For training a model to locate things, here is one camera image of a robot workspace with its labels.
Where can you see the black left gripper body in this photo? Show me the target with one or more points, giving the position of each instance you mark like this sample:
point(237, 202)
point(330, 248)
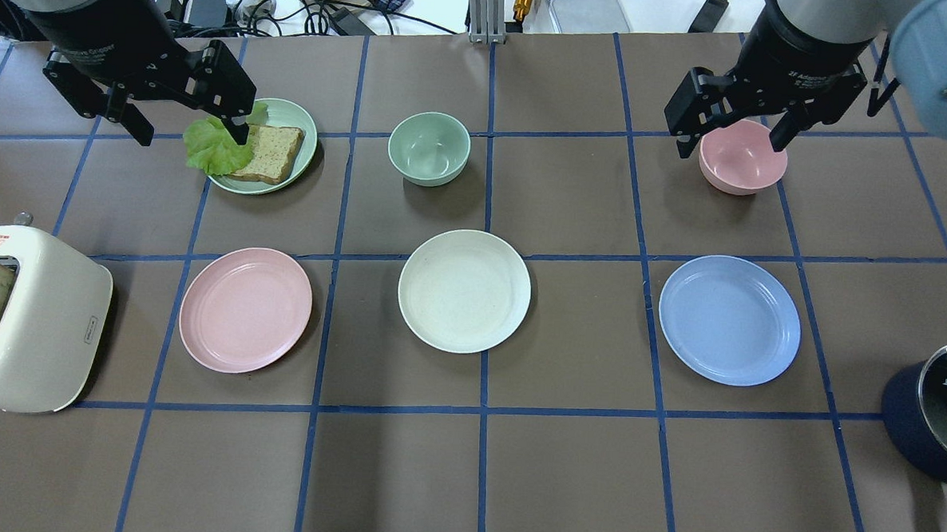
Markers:
point(106, 42)

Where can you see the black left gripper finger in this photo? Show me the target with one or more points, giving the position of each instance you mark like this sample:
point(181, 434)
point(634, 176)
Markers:
point(137, 124)
point(236, 126)

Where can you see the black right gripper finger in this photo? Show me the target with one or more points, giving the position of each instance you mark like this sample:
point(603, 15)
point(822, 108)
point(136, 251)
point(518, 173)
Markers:
point(787, 129)
point(686, 142)

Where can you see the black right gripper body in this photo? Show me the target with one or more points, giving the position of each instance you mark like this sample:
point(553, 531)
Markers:
point(802, 59)

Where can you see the blue plate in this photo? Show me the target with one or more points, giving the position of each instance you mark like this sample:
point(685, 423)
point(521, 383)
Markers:
point(729, 320)

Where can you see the pink plate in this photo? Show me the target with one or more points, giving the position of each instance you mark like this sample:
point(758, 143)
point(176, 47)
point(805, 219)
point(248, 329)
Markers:
point(245, 310)

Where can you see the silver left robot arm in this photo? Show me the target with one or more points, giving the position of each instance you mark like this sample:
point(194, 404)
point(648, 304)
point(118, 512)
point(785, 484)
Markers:
point(109, 54)

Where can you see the green lettuce leaf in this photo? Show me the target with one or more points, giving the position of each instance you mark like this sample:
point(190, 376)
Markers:
point(211, 148)

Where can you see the bread slice on plate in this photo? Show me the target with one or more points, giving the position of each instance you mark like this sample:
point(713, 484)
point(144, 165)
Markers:
point(274, 151)

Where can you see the green plate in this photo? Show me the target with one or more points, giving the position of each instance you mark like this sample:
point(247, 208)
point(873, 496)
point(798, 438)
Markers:
point(278, 112)

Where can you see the pink bowl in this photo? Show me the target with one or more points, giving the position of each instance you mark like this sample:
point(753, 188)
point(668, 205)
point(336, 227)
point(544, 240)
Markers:
point(739, 160)

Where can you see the black power adapter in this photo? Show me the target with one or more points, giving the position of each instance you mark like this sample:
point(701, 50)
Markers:
point(708, 16)

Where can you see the silver kitchen scale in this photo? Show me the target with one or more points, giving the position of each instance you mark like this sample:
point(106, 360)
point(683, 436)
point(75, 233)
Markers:
point(588, 16)

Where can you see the green bowl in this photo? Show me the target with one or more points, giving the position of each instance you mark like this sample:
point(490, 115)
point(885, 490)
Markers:
point(429, 149)

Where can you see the white toaster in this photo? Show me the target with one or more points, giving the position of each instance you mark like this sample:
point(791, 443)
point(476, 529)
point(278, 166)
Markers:
point(51, 328)

